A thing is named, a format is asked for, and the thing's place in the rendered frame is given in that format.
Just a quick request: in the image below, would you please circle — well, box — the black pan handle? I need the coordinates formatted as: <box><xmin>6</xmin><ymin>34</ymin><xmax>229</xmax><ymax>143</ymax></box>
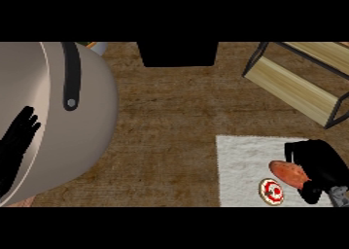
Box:
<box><xmin>61</xmin><ymin>41</ymin><xmax>81</xmax><ymax>112</ymax></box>

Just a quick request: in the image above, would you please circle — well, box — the large beige pan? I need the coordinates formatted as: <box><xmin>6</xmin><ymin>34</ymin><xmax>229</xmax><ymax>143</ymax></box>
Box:
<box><xmin>0</xmin><ymin>41</ymin><xmax>121</xmax><ymax>208</ymax></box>

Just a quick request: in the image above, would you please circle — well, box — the black box appliance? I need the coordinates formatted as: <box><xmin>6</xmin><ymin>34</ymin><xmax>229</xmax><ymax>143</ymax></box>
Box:
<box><xmin>135</xmin><ymin>41</ymin><xmax>220</xmax><ymax>68</ymax></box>

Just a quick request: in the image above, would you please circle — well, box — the white fuzzy placemat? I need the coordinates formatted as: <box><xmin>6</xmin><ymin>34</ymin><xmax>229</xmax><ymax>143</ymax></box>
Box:
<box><xmin>214</xmin><ymin>134</ymin><xmax>336</xmax><ymax>208</ymax></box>

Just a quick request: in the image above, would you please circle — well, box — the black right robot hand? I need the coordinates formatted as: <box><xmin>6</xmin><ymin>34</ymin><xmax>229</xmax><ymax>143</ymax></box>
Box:
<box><xmin>282</xmin><ymin>139</ymin><xmax>349</xmax><ymax>205</ymax></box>

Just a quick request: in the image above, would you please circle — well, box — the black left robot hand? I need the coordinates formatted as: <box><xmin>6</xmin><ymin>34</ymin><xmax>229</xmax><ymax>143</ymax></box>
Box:
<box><xmin>0</xmin><ymin>105</ymin><xmax>42</xmax><ymax>200</ymax></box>

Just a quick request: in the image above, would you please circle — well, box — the orange sweet potato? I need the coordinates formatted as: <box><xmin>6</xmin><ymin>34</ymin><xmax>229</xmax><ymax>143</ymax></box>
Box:
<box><xmin>268</xmin><ymin>160</ymin><xmax>313</xmax><ymax>192</ymax></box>

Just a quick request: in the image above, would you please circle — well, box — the wooden tiered shelf black frame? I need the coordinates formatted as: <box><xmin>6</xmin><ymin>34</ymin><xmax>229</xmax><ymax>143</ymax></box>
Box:
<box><xmin>241</xmin><ymin>41</ymin><xmax>349</xmax><ymax>130</ymax></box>

